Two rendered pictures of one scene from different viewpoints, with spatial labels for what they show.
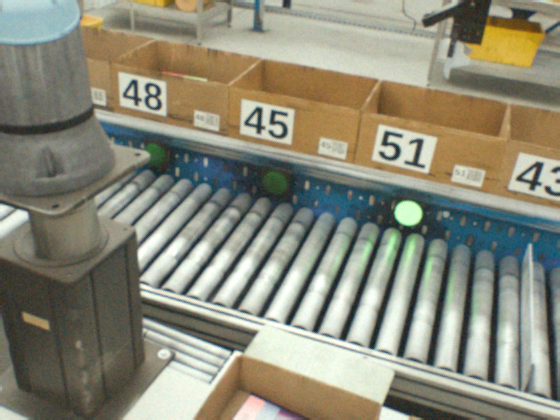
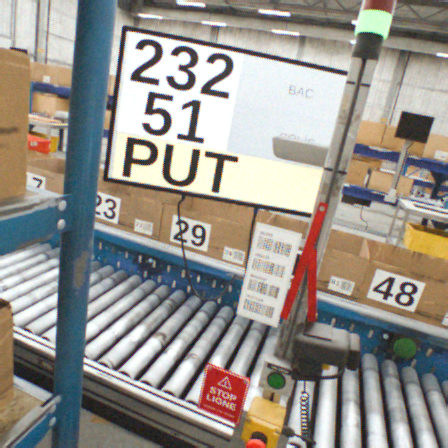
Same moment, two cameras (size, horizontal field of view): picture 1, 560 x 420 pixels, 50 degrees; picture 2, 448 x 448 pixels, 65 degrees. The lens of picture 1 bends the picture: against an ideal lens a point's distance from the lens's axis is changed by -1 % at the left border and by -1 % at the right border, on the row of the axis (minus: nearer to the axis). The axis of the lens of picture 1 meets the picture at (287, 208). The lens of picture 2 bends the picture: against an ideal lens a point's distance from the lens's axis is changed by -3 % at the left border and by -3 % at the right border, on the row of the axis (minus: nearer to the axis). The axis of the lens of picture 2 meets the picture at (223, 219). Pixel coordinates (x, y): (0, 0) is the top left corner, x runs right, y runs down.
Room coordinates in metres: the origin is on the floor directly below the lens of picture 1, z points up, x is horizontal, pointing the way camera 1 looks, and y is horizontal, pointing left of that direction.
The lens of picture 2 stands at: (0.63, 1.09, 1.42)
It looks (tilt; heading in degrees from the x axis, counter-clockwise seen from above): 16 degrees down; 0
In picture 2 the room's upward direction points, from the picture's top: 11 degrees clockwise
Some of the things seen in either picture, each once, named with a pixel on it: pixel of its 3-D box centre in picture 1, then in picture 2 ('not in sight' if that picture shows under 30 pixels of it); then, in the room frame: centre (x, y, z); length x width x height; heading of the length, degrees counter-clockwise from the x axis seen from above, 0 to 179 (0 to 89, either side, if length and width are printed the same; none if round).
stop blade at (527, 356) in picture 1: (526, 310); not in sight; (1.13, -0.59, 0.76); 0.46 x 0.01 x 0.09; 164
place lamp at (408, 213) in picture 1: (408, 213); not in sight; (1.44, -0.34, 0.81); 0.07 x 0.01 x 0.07; 74
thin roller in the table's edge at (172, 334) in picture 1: (172, 334); not in sight; (0.97, 0.22, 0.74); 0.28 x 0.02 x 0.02; 69
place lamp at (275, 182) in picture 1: (274, 183); not in sight; (1.55, 0.04, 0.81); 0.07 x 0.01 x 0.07; 74
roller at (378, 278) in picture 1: (376, 284); not in sight; (1.22, -0.24, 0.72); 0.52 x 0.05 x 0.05; 164
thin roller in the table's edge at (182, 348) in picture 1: (166, 342); not in sight; (0.94, 0.23, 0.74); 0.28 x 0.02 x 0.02; 69
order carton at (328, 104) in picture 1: (305, 108); not in sight; (1.76, -0.03, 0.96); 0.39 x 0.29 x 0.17; 74
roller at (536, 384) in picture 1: (535, 325); not in sight; (1.12, -0.62, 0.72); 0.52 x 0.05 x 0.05; 164
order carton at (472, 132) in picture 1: (432, 133); not in sight; (1.65, -0.41, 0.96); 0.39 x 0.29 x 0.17; 74
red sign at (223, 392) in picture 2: not in sight; (236, 399); (1.26, 0.99, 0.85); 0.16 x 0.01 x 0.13; 74
